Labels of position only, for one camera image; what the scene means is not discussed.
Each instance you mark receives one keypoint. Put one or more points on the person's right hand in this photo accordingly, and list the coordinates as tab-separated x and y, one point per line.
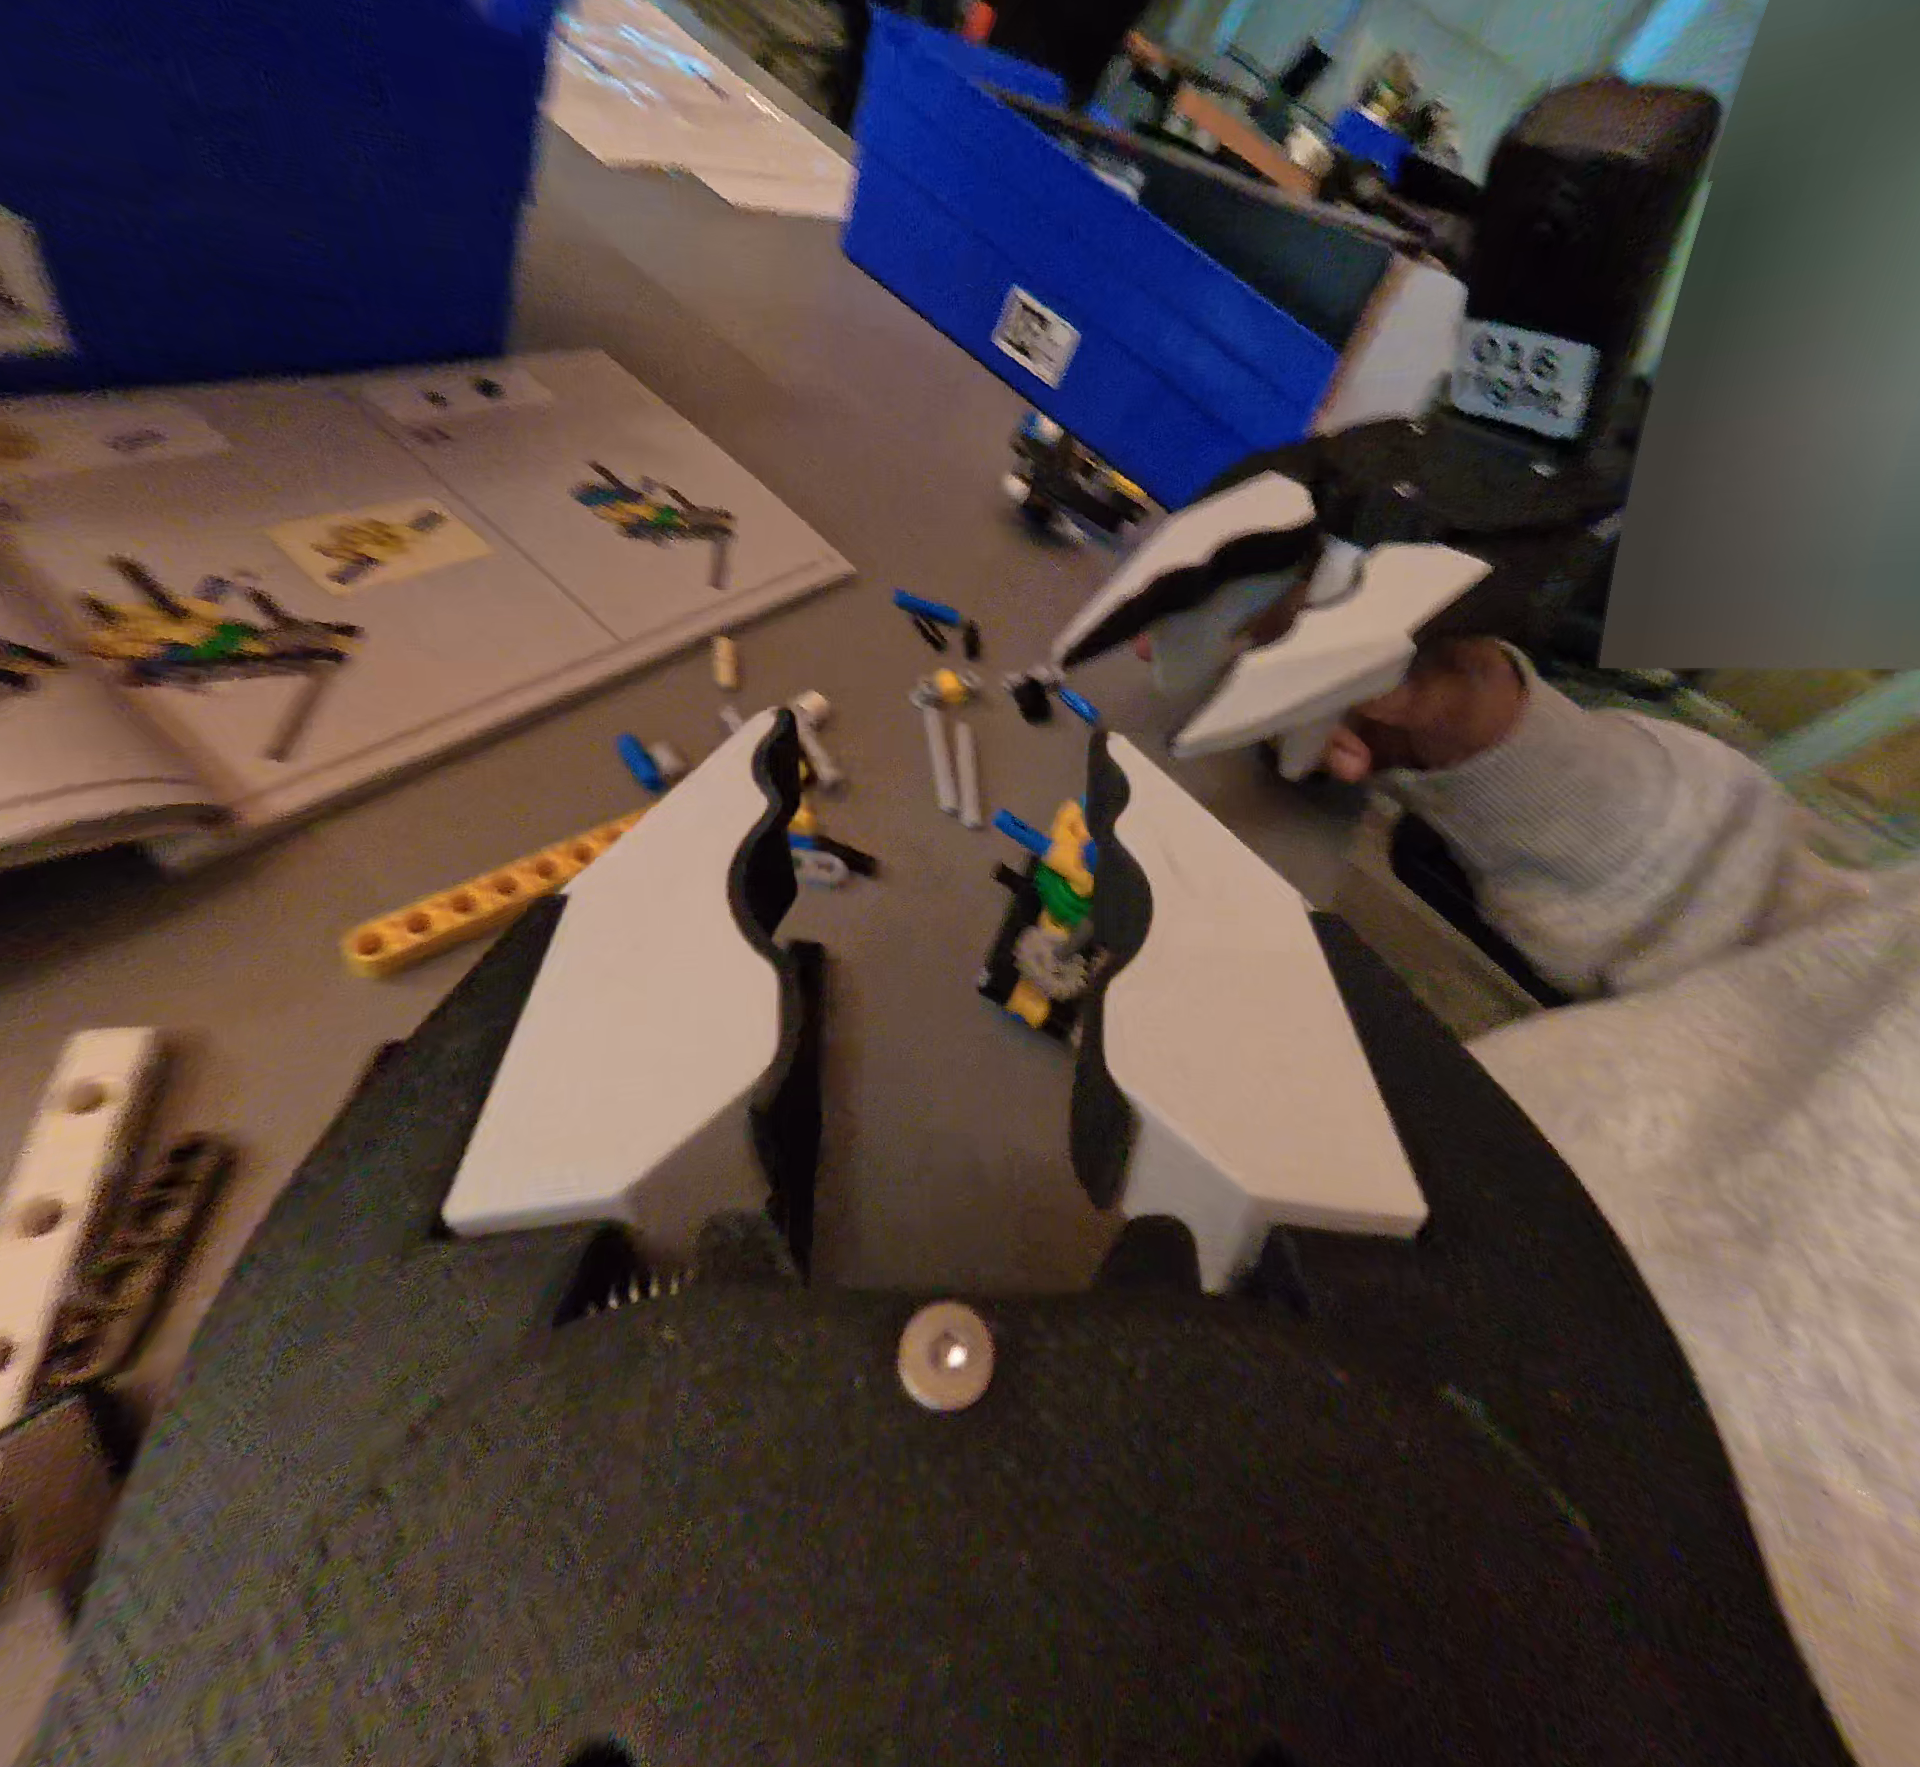
1441	709

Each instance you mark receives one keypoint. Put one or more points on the cardboard box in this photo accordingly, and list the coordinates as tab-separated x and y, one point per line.
1396	343

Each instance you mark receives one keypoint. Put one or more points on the white grey lego connector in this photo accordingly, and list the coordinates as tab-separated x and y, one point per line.
816	739

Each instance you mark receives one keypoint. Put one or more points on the lego instruction booklet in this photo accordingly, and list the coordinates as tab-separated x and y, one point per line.
450	627

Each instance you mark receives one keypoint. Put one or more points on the tan lego pin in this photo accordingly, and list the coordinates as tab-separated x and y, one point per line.
725	662

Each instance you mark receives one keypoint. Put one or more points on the long blue lego pin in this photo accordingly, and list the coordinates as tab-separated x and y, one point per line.
926	607

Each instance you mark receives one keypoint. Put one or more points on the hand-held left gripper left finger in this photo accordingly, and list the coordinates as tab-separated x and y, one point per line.
629	1047

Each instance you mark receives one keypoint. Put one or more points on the black lego subassembly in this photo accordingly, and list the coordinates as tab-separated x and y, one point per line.
1073	486

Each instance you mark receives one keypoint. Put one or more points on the blue plastic bin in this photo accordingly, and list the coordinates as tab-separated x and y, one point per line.
255	147
1079	236

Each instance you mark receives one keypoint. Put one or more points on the black lego connector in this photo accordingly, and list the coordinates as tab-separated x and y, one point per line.
1032	704

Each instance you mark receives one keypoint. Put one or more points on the white lego beam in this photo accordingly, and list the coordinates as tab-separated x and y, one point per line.
59	1198

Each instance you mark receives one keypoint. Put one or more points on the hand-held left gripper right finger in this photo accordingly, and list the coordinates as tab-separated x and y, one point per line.
1262	1047

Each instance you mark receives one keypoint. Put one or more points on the light grey thin lego liftarm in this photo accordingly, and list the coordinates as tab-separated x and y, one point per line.
834	869

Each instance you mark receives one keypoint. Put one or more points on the yellow lego gear assembly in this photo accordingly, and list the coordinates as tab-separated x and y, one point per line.
1051	927

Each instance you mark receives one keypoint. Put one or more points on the printed paper sheets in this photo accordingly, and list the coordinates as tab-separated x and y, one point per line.
691	117

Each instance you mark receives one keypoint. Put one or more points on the small blue bin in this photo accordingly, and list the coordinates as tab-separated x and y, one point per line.
1369	147

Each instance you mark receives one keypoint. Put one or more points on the blue lego connector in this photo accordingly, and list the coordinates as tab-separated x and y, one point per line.
639	762

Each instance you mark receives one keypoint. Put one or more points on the long grey lego axle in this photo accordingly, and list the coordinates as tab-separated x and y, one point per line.
940	762
969	778

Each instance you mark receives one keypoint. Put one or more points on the short black lego liftarm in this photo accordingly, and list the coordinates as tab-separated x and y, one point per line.
144	1242

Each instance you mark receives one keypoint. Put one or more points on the long yellow lego beam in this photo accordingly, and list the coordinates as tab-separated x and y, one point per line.
481	896

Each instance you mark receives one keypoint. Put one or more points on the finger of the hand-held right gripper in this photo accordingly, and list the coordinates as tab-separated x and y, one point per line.
1350	627
1201	530

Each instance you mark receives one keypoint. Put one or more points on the short blue lego pin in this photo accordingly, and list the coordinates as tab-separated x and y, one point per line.
1075	706

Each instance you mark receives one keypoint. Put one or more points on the person's right forearm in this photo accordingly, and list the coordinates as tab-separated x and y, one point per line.
1606	837

